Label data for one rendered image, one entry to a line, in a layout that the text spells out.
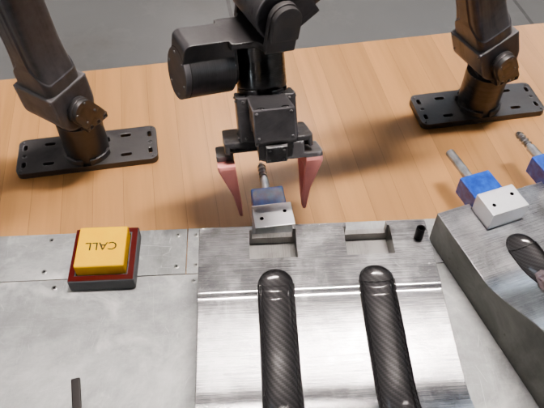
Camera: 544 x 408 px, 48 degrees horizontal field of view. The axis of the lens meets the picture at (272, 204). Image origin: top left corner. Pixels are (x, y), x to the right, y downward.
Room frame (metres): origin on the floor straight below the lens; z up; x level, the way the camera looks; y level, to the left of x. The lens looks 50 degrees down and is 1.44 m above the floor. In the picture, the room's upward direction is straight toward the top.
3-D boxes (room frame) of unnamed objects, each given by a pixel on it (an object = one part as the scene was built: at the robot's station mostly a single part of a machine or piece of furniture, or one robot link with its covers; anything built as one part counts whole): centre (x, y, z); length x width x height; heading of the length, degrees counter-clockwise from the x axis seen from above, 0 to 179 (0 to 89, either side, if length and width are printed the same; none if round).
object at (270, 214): (0.52, 0.01, 0.83); 0.13 x 0.05 x 0.05; 9
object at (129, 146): (0.63, 0.27, 0.84); 0.20 x 0.07 x 0.08; 100
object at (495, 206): (0.52, -0.26, 0.86); 0.13 x 0.05 x 0.05; 20
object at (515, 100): (0.73, -0.32, 0.84); 0.20 x 0.07 x 0.08; 100
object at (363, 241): (0.41, -0.11, 0.87); 0.05 x 0.05 x 0.04; 3
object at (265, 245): (0.40, 0.00, 0.87); 0.05 x 0.05 x 0.04; 3
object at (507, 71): (0.73, -0.31, 0.90); 0.09 x 0.06 x 0.06; 26
